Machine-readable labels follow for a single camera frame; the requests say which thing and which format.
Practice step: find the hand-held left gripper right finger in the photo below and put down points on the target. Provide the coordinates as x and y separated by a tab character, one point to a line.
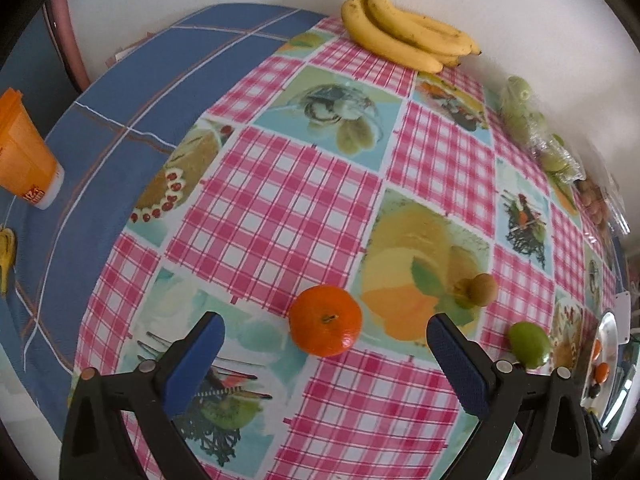
457	360

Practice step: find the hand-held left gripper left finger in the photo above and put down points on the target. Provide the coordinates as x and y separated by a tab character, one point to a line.
195	360

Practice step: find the tangerine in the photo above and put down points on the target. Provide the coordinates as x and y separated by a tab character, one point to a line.
597	351
325	327
601	371

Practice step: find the dark cherry with stem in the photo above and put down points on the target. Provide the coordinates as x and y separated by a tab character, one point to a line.
595	390

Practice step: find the green lime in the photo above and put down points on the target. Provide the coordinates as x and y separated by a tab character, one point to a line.
530	345

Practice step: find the brown longan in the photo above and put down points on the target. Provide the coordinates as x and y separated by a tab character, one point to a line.
482	290

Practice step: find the white plastic box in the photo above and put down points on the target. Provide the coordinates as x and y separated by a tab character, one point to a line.
627	305

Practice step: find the pink checkered printed tablecloth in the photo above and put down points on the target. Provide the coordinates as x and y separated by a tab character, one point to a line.
280	200

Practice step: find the pile of brown longans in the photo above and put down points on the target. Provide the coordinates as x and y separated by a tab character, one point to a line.
592	200

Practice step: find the banana peel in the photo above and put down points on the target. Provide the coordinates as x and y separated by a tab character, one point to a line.
6	260

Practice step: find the clear bag of green grapes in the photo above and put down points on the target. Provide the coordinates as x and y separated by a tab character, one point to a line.
535	125

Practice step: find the orange plastic cup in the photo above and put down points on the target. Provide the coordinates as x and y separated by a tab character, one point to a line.
25	155

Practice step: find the blue tablecloth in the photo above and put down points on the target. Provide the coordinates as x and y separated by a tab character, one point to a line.
125	85

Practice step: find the bunch of yellow bananas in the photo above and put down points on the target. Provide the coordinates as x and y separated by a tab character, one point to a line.
400	35

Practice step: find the pink curved tube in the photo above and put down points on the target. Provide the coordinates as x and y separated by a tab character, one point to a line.
75	50

